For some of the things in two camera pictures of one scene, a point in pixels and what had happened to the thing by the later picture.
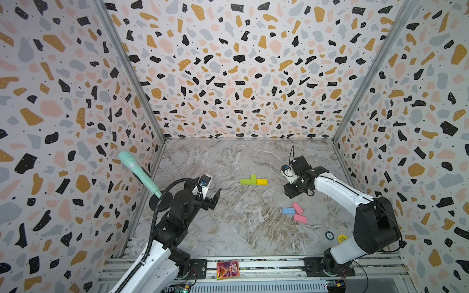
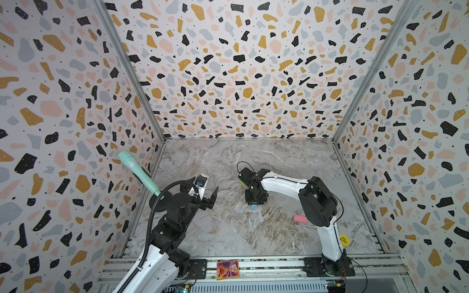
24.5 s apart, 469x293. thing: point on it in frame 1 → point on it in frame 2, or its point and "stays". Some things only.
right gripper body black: (295, 188) → (252, 198)
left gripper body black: (198, 202) stays
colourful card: (227, 269) stays
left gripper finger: (212, 202) stays
